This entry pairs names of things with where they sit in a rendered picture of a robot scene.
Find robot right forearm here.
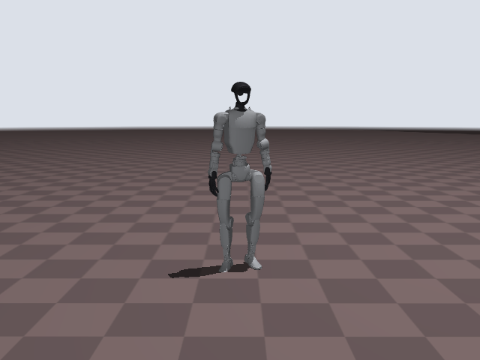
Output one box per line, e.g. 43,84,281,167
208,141,220,176

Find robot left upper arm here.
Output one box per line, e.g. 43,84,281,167
255,112,269,149

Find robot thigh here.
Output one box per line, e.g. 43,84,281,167
245,169,265,226
217,171,234,229

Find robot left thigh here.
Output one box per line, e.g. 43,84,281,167
245,169,265,226

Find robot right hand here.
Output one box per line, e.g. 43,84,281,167
208,171,219,197

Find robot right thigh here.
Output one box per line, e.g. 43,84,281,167
217,171,234,229

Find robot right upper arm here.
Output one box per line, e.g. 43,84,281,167
212,112,229,152

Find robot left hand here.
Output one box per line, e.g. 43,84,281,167
264,167,272,191

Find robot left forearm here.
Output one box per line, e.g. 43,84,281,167
259,147,272,172

